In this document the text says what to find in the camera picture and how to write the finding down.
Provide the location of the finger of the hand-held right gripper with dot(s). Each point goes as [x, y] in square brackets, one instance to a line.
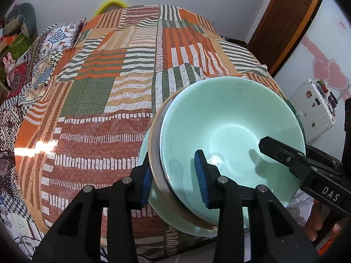
[285, 156]
[323, 160]

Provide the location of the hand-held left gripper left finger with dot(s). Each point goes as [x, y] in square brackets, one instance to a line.
[145, 186]

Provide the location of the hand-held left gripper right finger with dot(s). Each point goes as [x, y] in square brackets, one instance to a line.
[203, 180]

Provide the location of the green plate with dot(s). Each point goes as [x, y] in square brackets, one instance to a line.
[159, 211]

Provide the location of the pink bowl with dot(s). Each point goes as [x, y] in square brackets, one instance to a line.
[155, 156]

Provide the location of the green bowl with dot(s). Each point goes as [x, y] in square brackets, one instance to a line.
[233, 115]

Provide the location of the person's right hand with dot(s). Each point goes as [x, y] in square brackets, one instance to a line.
[314, 222]

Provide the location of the white cloth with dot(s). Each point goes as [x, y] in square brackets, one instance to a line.
[299, 208]

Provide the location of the white suitcase with stickers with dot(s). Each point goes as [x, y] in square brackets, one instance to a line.
[312, 109]

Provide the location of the striped orange bedspread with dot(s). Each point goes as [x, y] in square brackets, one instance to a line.
[96, 101]

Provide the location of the brown wooden door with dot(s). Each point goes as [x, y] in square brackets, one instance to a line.
[282, 19]

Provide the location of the patterned pillow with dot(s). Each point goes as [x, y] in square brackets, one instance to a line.
[27, 87]

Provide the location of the pink rabbit toy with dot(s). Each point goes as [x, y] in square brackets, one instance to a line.
[8, 65]

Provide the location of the yellow foam arch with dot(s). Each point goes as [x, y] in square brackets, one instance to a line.
[109, 2]

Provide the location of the green cardboard box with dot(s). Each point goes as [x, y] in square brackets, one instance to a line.
[16, 43]

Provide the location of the grey plush toy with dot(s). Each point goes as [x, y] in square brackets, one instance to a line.
[23, 16]

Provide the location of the pink heart wall decal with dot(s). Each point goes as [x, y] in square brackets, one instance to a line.
[329, 74]

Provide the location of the wall switch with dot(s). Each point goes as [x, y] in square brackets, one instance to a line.
[341, 22]

